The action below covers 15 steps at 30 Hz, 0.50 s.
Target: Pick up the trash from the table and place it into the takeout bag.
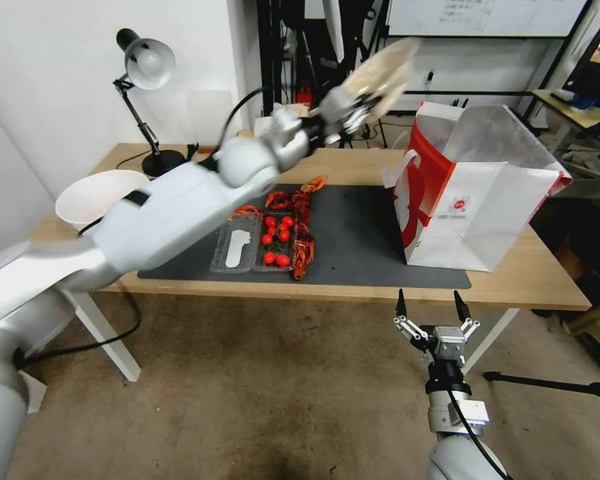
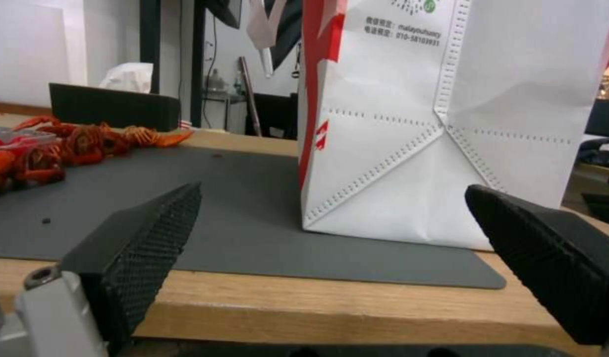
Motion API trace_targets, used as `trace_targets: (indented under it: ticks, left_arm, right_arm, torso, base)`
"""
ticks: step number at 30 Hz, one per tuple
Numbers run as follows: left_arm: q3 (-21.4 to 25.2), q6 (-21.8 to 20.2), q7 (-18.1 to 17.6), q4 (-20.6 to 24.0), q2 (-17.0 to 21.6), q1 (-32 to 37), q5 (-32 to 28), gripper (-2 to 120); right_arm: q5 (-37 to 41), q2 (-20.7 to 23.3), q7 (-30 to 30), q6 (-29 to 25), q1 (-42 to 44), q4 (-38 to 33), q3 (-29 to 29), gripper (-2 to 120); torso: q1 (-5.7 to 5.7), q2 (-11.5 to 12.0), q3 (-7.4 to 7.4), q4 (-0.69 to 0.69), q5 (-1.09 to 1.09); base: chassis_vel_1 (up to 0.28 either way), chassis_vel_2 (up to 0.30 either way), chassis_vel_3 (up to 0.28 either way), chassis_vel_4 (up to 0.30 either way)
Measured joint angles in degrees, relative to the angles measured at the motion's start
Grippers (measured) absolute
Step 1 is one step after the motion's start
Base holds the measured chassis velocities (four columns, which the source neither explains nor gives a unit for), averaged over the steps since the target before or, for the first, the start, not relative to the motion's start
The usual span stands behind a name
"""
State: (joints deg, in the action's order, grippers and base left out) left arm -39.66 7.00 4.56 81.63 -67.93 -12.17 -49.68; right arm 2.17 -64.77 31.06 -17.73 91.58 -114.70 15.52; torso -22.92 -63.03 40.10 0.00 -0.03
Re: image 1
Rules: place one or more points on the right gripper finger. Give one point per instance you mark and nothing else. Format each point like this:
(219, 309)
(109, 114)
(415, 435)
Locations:
(405, 320)
(465, 315)

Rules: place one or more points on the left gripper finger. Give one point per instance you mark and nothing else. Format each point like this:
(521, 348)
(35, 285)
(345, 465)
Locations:
(360, 122)
(366, 104)

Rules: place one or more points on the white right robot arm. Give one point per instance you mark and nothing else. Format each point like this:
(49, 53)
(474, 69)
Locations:
(462, 440)

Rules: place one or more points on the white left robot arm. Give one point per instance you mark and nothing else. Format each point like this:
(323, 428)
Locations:
(170, 215)

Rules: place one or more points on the red white paper delivery bag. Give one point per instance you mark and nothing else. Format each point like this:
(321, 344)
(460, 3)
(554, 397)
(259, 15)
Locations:
(460, 200)

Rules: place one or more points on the red cooked crayfish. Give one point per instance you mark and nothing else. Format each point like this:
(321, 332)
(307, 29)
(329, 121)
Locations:
(315, 183)
(301, 206)
(279, 200)
(302, 257)
(246, 211)
(305, 234)

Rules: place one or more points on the wooden table with white legs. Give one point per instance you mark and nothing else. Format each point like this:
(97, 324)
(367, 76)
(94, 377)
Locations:
(530, 280)

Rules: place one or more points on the black metal rack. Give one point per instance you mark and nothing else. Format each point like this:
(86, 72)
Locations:
(285, 55)

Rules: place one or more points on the dark grey table mat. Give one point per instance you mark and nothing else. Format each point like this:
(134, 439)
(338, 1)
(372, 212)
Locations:
(360, 235)

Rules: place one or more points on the black tripod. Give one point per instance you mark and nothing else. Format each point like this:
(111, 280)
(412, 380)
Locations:
(555, 384)

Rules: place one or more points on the whiteboard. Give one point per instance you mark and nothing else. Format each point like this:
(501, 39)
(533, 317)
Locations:
(480, 17)

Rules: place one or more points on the clear plastic compartment tray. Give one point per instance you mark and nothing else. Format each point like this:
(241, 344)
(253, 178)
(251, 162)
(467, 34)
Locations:
(245, 270)

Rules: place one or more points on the black desk lamp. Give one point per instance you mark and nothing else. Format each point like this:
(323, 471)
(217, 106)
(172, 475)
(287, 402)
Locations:
(147, 62)

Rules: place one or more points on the wooden side table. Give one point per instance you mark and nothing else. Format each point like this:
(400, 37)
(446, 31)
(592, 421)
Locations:
(580, 112)

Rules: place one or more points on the black computer monitor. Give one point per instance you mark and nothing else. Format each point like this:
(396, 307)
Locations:
(597, 55)

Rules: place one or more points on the white round bucket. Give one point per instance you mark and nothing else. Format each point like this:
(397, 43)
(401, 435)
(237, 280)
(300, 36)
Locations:
(87, 197)

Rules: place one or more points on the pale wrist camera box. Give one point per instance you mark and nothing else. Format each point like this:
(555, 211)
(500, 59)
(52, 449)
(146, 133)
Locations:
(338, 104)
(450, 342)

